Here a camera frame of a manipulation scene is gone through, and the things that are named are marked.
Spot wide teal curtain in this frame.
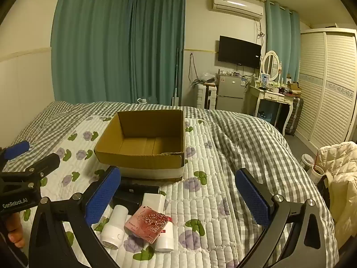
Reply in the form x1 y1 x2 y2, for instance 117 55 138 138
51 0 132 107

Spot floral quilted mat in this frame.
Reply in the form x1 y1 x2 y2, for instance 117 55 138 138
17 112 279 268

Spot pink rose patterned box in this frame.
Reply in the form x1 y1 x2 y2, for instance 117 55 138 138
125 204 173 245

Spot dark suitcase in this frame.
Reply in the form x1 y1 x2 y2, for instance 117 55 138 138
284 96 304 136

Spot white jar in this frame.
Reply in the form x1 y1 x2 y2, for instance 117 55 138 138
301 154 315 172

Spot white air conditioner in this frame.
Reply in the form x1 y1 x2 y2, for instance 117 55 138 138
211 0 264 20

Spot narrow teal curtain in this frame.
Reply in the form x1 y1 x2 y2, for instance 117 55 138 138
264 0 301 82

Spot white bottle with red cap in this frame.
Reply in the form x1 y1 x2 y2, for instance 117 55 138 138
155 223 174 252

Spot white dressing table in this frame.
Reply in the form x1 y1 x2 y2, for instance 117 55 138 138
249 84 293 136

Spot white louvered wardrobe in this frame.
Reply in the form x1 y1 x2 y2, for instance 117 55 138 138
296 28 357 143

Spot black wall television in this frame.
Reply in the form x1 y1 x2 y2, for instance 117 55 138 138
218 35 262 69

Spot small white box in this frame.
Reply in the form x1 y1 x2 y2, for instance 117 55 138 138
141 193 166 211

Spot person's left hand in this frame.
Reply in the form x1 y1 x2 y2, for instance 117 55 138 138
6 214 25 249

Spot white quilted jacket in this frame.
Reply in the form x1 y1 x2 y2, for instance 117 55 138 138
318 142 357 246

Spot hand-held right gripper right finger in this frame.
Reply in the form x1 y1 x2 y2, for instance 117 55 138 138
235 168 339 268

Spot brown box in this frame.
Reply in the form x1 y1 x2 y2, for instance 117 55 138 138
287 82 302 95

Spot silver small fridge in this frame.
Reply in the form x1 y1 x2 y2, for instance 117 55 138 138
216 73 247 113

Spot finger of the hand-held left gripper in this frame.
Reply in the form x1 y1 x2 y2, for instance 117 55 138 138
0 141 30 168
0 153 61 185

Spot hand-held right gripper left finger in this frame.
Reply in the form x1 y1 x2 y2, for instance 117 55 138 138
28 166 122 268

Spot black box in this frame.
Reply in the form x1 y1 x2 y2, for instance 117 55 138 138
120 179 161 194

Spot oval white mirror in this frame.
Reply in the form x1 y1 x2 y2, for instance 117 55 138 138
261 51 282 80

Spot cardboard box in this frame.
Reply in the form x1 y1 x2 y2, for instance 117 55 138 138
94 109 187 180

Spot black charger block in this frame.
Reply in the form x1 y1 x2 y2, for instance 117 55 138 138
112 191 143 206

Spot white cup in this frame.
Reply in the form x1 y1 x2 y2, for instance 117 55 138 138
311 165 325 183

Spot white mop pole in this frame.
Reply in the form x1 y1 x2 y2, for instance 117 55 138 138
171 48 180 107

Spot hanging wall cables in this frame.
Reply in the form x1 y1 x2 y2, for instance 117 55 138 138
188 53 196 82

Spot white suitcase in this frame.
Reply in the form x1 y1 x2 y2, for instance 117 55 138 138
195 84 217 109

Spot white cylinder bottle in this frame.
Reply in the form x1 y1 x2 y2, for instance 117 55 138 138
100 205 129 249

